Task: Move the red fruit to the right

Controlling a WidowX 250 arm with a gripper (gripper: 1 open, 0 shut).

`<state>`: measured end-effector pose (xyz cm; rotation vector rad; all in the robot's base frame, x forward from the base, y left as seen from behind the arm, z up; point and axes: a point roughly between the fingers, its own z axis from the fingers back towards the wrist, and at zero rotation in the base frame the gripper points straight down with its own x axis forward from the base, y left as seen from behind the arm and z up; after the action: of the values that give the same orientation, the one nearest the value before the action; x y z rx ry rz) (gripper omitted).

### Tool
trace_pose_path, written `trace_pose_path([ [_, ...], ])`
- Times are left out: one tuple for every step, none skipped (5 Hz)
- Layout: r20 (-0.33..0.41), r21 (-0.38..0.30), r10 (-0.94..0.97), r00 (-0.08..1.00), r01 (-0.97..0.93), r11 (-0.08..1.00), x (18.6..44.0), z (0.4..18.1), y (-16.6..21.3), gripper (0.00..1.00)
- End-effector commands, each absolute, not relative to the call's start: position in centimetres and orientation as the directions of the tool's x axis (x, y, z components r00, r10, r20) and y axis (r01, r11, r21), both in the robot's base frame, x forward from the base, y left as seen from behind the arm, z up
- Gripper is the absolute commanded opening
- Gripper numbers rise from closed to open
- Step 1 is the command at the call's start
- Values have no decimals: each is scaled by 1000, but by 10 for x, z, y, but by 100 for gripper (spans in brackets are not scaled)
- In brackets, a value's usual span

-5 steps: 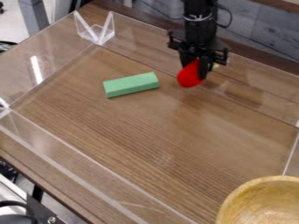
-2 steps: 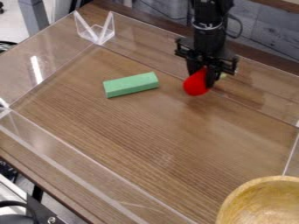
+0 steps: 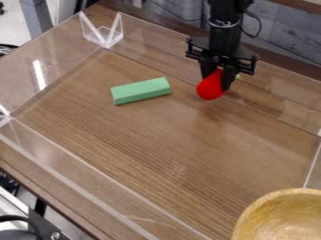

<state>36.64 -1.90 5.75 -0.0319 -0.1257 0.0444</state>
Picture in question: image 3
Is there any red plush strawberry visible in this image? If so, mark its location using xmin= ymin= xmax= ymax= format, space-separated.
xmin=196 ymin=68 xmax=239 ymax=100

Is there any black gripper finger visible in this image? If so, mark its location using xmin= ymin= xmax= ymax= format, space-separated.
xmin=199 ymin=59 xmax=217 ymax=79
xmin=221 ymin=66 xmax=239 ymax=91

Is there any black metal bracket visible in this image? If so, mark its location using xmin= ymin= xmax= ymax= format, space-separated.
xmin=28 ymin=209 xmax=72 ymax=240

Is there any grey post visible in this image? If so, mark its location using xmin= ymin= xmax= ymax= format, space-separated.
xmin=19 ymin=0 xmax=52 ymax=38

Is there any wooden bowl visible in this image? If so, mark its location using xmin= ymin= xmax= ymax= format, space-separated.
xmin=230 ymin=188 xmax=321 ymax=240

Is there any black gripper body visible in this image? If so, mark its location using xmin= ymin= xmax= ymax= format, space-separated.
xmin=184 ymin=23 xmax=261 ymax=77

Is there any clear acrylic tray enclosure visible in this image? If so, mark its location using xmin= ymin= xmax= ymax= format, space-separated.
xmin=0 ymin=9 xmax=321 ymax=240

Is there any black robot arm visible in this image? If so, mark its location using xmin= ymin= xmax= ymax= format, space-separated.
xmin=186 ymin=0 xmax=259 ymax=93

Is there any green foam block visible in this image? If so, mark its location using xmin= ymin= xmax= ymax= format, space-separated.
xmin=110 ymin=77 xmax=171 ymax=105

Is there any black cable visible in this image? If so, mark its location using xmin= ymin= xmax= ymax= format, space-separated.
xmin=0 ymin=215 xmax=37 ymax=240

